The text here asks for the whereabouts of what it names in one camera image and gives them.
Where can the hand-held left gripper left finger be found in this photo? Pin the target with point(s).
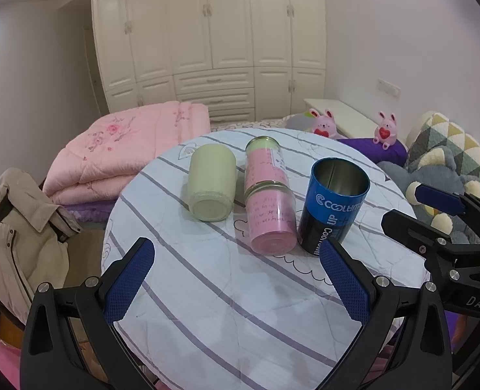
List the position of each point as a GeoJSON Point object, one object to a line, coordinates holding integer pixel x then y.
{"type": "Point", "coordinates": [129, 282]}

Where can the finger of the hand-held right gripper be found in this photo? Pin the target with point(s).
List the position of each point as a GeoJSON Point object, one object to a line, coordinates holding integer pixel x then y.
{"type": "Point", "coordinates": [441, 200]}
{"type": "Point", "coordinates": [406, 227]}

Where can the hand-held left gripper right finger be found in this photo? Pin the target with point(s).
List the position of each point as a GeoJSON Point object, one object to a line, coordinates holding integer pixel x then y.
{"type": "Point", "coordinates": [345, 288]}

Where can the pink glass cup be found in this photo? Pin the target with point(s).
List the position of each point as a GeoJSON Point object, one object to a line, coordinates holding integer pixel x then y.
{"type": "Point", "coordinates": [270, 221]}
{"type": "Point", "coordinates": [264, 164]}

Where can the pale green cup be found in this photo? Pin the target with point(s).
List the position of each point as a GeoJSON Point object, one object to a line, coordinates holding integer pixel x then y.
{"type": "Point", "coordinates": [211, 180]}

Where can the blue metal can cup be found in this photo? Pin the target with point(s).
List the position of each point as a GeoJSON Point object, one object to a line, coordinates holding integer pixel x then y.
{"type": "Point", "coordinates": [329, 215]}

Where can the grey plush toy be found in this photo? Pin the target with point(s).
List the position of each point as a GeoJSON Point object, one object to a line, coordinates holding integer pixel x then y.
{"type": "Point", "coordinates": [443, 166]}

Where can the triangle patterned cushion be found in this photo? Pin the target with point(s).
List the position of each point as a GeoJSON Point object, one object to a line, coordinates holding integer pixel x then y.
{"type": "Point", "coordinates": [447, 134]}

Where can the purple pillow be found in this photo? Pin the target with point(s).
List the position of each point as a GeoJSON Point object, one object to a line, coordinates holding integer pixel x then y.
{"type": "Point", "coordinates": [374, 152]}

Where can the purple blanket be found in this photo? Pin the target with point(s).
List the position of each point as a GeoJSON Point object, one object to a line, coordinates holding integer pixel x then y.
{"type": "Point", "coordinates": [87, 211]}

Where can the pink bunny plush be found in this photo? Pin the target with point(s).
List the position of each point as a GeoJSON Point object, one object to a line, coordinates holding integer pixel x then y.
{"type": "Point", "coordinates": [385, 130]}
{"type": "Point", "coordinates": [323, 124]}

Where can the striped white tablecloth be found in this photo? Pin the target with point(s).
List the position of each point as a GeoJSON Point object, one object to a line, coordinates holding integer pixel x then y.
{"type": "Point", "coordinates": [223, 300]}

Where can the beige jacket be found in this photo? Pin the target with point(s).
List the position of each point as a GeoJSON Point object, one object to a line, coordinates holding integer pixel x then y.
{"type": "Point", "coordinates": [16, 235]}

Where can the white bedside bench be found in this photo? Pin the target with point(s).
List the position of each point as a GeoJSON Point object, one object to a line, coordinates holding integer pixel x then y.
{"type": "Point", "coordinates": [345, 113]}

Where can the pink floral quilt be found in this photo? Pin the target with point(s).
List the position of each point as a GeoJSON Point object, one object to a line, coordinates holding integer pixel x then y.
{"type": "Point", "coordinates": [114, 150]}

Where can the grey pillow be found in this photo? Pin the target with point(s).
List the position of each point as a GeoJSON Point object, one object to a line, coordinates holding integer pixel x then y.
{"type": "Point", "coordinates": [299, 122]}

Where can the cream wardrobe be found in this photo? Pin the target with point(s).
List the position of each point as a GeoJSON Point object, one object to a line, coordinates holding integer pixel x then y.
{"type": "Point", "coordinates": [207, 32]}

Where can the white wall outlet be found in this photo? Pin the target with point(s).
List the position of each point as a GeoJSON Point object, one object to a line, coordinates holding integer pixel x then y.
{"type": "Point", "coordinates": [388, 87]}

